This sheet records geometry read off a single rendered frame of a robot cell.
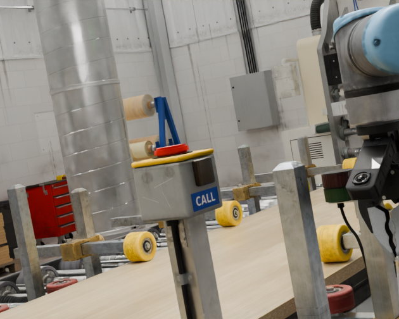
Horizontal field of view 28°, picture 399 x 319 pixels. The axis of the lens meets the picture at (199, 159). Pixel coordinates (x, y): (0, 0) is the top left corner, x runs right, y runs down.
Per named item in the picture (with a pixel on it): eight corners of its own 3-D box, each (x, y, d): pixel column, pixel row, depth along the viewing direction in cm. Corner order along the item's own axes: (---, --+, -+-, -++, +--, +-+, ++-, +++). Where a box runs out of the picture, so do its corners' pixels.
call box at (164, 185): (225, 212, 93) (213, 147, 92) (190, 225, 87) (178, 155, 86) (178, 216, 97) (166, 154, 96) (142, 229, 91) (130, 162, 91)
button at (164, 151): (197, 156, 92) (194, 141, 92) (177, 161, 89) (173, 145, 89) (170, 159, 94) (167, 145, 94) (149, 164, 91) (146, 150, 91)
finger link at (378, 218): (409, 254, 125) (400, 196, 124) (395, 263, 120) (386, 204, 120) (391, 254, 127) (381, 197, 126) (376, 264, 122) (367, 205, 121)
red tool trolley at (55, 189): (98, 237, 1000) (86, 173, 995) (61, 250, 934) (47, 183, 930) (68, 239, 1023) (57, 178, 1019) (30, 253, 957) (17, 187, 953)
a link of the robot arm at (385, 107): (391, 91, 114) (331, 101, 120) (397, 124, 115) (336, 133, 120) (413, 86, 122) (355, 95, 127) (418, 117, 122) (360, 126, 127)
